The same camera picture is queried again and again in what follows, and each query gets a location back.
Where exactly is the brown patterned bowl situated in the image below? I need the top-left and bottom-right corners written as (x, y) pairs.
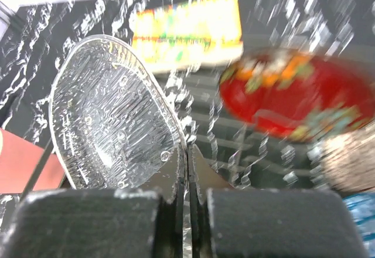
top-left (307, 121), bottom-right (374, 193)

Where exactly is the red floral plate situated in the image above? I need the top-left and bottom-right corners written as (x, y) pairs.
top-left (219, 49), bottom-right (374, 142)

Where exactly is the orange green book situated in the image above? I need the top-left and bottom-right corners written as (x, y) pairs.
top-left (131, 0), bottom-right (243, 73)

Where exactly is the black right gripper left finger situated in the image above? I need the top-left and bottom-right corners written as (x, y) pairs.
top-left (1, 145), bottom-right (187, 257)

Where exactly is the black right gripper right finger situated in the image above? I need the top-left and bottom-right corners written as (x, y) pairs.
top-left (187, 145), bottom-right (369, 257)

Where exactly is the wire dish rack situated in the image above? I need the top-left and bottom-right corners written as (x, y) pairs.
top-left (158, 35), bottom-right (375, 190)

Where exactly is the blue patterned bowl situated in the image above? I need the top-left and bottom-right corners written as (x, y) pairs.
top-left (343, 192), bottom-right (374, 257)

